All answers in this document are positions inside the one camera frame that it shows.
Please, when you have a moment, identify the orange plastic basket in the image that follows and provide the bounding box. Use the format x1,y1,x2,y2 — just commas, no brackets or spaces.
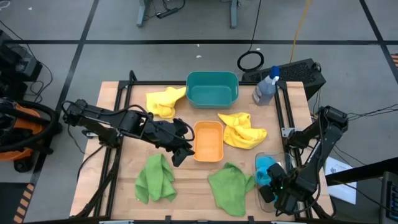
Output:
193,120,224,163

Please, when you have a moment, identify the black cable bundle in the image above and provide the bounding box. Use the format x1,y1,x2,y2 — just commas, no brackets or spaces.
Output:
346,104,398,122

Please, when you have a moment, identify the green microfiber towel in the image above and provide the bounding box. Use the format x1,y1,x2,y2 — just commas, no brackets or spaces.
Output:
134,153,178,205
207,162,256,218

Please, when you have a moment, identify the blue microfiber towel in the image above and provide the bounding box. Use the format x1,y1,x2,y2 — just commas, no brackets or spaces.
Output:
255,167,272,187
255,155,278,170

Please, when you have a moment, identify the black equipment stack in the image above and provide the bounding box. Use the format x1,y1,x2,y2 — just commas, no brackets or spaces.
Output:
0,29,43,100

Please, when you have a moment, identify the clear plastic bin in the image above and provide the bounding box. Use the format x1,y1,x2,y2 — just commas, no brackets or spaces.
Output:
254,151,295,214

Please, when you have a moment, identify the black power strip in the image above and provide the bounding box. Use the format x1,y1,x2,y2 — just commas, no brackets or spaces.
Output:
155,7,180,19

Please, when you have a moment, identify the white paper sheet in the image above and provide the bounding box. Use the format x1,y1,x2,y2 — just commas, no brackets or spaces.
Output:
323,156,358,205

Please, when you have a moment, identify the black perforated computer case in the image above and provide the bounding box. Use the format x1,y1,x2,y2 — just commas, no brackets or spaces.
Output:
241,58,327,101

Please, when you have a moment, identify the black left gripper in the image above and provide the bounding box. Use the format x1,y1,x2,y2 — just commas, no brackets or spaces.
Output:
142,117,196,168

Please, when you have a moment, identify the orange vacuum with black hose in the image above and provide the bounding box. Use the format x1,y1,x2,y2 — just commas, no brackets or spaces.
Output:
0,98,63,174

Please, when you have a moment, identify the spray bottle with blue nozzle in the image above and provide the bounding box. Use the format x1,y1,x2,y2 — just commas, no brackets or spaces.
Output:
251,65,280,106

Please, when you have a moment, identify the grey device with screen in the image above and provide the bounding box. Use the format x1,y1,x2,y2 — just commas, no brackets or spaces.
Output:
379,170,398,224

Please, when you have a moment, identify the grey desk leg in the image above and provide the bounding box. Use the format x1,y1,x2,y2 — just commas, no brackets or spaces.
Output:
136,0,150,28
229,0,242,29

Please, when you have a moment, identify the black aluminium table frame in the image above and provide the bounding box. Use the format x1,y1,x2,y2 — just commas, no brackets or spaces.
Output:
74,70,336,220

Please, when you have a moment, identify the black mat with orange stripes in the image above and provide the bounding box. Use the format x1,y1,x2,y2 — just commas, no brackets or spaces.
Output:
0,182,35,224

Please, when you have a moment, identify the coiled black cable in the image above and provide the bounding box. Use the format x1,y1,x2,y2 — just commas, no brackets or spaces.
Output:
236,0,265,73

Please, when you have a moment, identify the teal plastic basket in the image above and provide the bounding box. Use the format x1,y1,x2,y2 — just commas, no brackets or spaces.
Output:
185,71,240,110

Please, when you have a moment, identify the black beam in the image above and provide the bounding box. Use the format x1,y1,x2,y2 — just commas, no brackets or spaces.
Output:
325,157,398,187

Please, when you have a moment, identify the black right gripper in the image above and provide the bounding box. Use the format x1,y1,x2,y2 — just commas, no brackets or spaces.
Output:
259,162,301,216

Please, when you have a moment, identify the yellow microfiber towel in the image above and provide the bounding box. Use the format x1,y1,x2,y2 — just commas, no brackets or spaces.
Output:
217,112,268,150
145,86,187,119

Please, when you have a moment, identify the yellow cable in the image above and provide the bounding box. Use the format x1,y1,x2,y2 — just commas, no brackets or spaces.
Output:
289,0,313,64

